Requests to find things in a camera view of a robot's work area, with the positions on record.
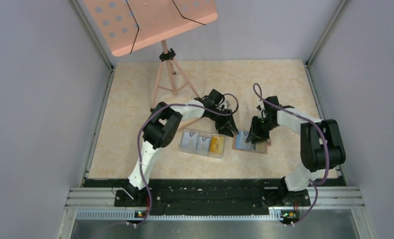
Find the pink music stand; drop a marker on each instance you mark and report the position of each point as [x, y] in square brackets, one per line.
[130, 25]

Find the silver credit card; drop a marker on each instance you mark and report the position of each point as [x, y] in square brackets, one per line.
[241, 141]

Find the yellow credit card stack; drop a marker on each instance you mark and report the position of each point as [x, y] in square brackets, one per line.
[217, 144]

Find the grey white credit card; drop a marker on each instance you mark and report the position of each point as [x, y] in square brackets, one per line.
[189, 139]

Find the clear plastic card box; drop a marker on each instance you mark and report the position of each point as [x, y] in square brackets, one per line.
[202, 153]

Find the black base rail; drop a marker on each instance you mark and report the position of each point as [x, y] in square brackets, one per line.
[214, 197]

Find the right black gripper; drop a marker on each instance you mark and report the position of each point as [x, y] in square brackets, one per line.
[255, 135]

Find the brown leather card holder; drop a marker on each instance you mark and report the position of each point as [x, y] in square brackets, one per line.
[260, 147]

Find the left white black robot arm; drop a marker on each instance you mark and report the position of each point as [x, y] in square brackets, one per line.
[160, 128]

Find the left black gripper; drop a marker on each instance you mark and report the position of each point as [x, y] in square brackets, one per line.
[225, 125]

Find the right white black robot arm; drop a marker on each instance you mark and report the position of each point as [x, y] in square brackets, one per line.
[321, 146]

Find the pink cylindrical handle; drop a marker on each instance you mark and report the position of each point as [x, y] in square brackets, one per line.
[183, 124]

